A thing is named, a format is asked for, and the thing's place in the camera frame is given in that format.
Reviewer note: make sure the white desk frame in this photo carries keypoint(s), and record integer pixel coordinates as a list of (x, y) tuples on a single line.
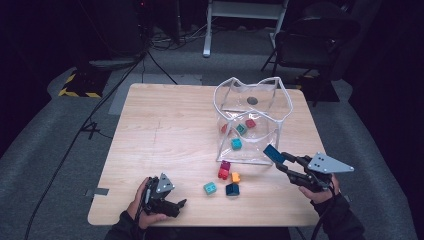
[(208, 33)]

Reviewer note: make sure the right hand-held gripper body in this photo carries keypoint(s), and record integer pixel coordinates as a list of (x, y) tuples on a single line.
[(326, 165)]

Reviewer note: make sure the grey tape strip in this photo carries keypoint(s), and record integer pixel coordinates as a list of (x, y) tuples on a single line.
[(98, 191), (347, 198)]

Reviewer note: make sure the black yellow striped stand base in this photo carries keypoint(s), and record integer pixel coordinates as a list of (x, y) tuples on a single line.
[(316, 88), (83, 83)]

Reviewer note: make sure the dark equipment cabinet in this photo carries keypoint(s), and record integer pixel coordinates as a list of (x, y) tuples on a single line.
[(116, 33)]

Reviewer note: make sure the dark blue sloped toy block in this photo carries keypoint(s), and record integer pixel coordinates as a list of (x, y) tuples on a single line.
[(232, 189)]

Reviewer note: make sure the red toy block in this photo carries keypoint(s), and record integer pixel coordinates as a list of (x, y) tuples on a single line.
[(250, 123), (224, 128), (223, 173)]

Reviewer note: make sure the maroon toy block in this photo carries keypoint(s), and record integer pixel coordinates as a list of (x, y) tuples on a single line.
[(225, 165)]

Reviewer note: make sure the orange toy block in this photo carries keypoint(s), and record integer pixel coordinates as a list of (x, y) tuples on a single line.
[(236, 177)]

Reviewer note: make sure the clear plastic bag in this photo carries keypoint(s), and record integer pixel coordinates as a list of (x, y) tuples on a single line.
[(253, 151)]

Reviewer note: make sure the person's left hand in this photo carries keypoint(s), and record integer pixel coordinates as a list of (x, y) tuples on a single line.
[(136, 208)]

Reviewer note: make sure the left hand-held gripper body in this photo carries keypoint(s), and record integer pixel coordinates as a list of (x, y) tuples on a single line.
[(165, 185)]

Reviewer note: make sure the person's right hand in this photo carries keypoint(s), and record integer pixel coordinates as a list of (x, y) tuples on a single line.
[(320, 196)]

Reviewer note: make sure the black chair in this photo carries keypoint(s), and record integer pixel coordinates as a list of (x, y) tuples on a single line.
[(310, 43)]

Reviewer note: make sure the teal curved toy block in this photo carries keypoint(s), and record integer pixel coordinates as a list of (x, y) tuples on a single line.
[(241, 129)]

